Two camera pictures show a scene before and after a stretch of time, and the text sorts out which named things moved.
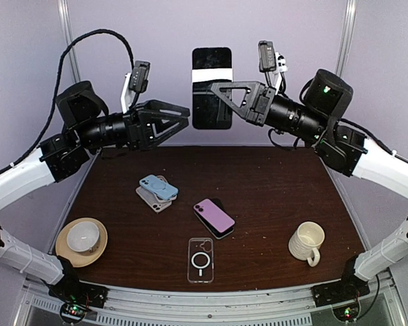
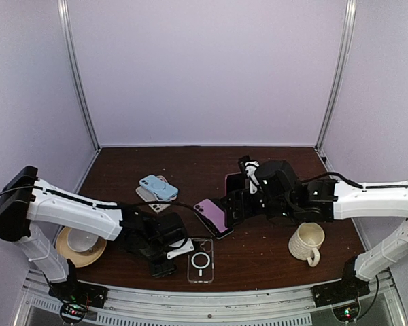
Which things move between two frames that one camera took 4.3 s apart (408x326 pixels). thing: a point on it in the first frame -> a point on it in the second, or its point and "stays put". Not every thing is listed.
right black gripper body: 266,96 -> 240,200
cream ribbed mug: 306,241 stays put
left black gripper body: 132,119 -> 151,252
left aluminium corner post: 68,38 stays put
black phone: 200,260 stays put
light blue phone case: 162,189 stays put
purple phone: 211,65 -> 234,181
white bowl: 83,236 stays put
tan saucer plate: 81,259 stays put
